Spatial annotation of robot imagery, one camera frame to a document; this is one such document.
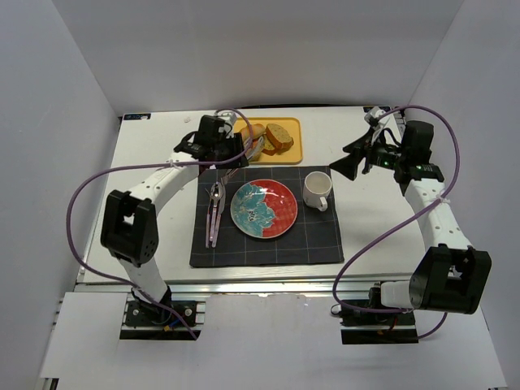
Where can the orange white bagel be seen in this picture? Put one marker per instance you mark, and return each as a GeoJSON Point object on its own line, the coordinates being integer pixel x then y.
{"type": "Point", "coordinates": [255, 151]}

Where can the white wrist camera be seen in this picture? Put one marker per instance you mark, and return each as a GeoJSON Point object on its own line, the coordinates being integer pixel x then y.
{"type": "Point", "coordinates": [377, 118]}
{"type": "Point", "coordinates": [229, 118]}

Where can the silver spoon pink handle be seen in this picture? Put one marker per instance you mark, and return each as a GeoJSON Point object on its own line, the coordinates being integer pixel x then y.
{"type": "Point", "coordinates": [216, 195]}

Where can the upper brown bread slice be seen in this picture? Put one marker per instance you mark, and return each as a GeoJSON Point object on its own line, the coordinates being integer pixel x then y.
{"type": "Point", "coordinates": [279, 137]}

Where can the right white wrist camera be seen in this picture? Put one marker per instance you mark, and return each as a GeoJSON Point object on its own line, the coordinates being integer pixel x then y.
{"type": "Point", "coordinates": [377, 118]}

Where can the brown bread slice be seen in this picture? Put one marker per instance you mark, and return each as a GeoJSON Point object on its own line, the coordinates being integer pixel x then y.
{"type": "Point", "coordinates": [279, 137]}
{"type": "Point", "coordinates": [269, 148]}

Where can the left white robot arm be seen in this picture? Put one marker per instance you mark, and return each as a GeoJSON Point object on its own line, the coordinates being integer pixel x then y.
{"type": "Point", "coordinates": [129, 224]}

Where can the dark checked placemat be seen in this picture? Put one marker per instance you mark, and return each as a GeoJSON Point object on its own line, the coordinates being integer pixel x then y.
{"type": "Point", "coordinates": [313, 239]}

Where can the left blue table label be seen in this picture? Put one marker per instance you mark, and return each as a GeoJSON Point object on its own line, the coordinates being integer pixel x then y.
{"type": "Point", "coordinates": [137, 116]}

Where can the yellow tray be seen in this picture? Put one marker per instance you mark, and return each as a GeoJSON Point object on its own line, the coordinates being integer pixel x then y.
{"type": "Point", "coordinates": [292, 156]}

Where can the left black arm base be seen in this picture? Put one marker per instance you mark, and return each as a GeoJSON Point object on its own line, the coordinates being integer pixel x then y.
{"type": "Point", "coordinates": [147, 322]}

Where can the white mug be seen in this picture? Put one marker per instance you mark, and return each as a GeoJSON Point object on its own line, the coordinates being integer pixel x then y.
{"type": "Point", "coordinates": [316, 189]}

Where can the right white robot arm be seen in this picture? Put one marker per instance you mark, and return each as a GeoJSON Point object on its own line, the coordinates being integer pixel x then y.
{"type": "Point", "coordinates": [452, 274]}

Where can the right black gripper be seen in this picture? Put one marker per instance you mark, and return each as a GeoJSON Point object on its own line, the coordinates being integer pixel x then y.
{"type": "Point", "coordinates": [364, 153]}

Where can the round striped bread roll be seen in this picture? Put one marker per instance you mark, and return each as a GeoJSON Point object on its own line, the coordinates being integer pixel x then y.
{"type": "Point", "coordinates": [258, 131]}

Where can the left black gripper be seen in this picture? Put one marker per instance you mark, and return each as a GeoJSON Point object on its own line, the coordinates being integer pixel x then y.
{"type": "Point", "coordinates": [234, 150]}

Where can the lower brown bread slice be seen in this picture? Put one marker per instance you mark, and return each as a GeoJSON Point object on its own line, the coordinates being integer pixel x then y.
{"type": "Point", "coordinates": [269, 148]}

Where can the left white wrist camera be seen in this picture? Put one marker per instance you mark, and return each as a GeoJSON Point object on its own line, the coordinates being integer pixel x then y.
{"type": "Point", "coordinates": [229, 118]}

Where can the red and teal plate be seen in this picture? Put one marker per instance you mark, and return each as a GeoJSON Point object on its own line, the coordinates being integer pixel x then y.
{"type": "Point", "coordinates": [264, 209]}

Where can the aluminium table frame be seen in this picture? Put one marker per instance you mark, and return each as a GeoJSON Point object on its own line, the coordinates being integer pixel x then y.
{"type": "Point", "coordinates": [264, 286]}

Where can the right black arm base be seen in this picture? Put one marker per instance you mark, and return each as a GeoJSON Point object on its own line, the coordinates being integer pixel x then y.
{"type": "Point", "coordinates": [363, 320]}

